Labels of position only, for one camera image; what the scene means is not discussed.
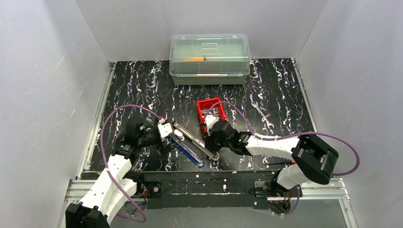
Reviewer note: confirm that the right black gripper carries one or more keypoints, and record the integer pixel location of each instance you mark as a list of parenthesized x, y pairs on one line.
[(208, 142)]

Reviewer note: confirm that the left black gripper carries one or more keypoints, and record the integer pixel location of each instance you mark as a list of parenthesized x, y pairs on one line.
[(165, 142)]

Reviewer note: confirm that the black silver stapler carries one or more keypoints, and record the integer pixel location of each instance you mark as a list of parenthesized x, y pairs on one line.
[(198, 143)]

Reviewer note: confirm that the red plastic bin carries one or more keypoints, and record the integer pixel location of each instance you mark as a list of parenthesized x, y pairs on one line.
[(208, 103)]

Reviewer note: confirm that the blue stapler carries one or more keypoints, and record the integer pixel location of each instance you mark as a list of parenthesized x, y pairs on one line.
[(198, 161)]

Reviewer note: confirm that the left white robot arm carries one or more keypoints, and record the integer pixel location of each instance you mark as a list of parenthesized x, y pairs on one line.
[(117, 183)]

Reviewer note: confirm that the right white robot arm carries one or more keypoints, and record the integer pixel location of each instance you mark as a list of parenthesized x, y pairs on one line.
[(314, 159)]

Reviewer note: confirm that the pile of staple strips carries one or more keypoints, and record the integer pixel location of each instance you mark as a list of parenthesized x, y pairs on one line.
[(214, 111)]

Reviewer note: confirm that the silver open-end wrench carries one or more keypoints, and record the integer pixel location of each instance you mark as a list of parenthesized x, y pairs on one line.
[(257, 107)]

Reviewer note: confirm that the orange tool inside box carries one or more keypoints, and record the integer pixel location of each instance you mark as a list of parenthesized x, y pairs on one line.
[(195, 59)]

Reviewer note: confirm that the clear plastic storage box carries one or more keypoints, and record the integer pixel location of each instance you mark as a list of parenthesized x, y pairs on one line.
[(227, 59)]

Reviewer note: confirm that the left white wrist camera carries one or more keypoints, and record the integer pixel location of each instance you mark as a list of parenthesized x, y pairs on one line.
[(164, 127)]

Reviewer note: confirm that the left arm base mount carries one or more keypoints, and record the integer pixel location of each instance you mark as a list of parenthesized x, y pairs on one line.
[(148, 190)]

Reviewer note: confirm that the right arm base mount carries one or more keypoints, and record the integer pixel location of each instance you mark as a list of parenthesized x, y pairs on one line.
[(273, 189)]

